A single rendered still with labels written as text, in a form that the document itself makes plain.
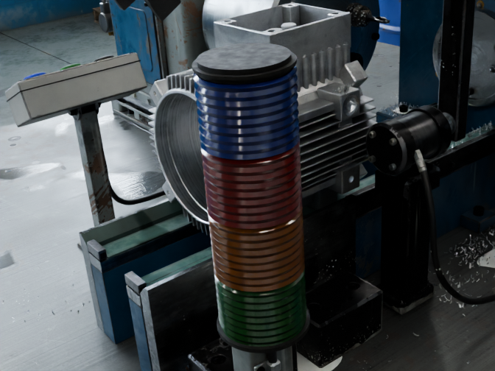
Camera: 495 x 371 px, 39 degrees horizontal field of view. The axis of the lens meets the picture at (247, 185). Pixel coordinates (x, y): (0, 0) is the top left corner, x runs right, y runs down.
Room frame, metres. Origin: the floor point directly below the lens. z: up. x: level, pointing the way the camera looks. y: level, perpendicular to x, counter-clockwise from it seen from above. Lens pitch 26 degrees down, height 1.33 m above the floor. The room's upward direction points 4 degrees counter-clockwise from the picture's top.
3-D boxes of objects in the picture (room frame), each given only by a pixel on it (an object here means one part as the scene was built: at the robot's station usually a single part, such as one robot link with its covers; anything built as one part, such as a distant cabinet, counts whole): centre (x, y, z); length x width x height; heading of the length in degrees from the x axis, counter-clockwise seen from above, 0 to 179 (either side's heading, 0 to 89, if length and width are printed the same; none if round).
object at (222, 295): (0.39, 0.00, 1.05); 0.06 x 0.06 x 0.04
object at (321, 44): (0.80, -0.05, 1.11); 0.12 x 0.11 x 0.07; 127
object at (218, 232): (0.39, 0.00, 1.10); 0.06 x 0.06 x 0.04
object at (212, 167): (0.39, 0.00, 1.14); 0.06 x 0.06 x 0.04
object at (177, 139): (0.77, -0.02, 1.02); 0.20 x 0.19 x 0.19; 127
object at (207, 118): (0.39, 0.00, 1.19); 0.06 x 0.06 x 0.04
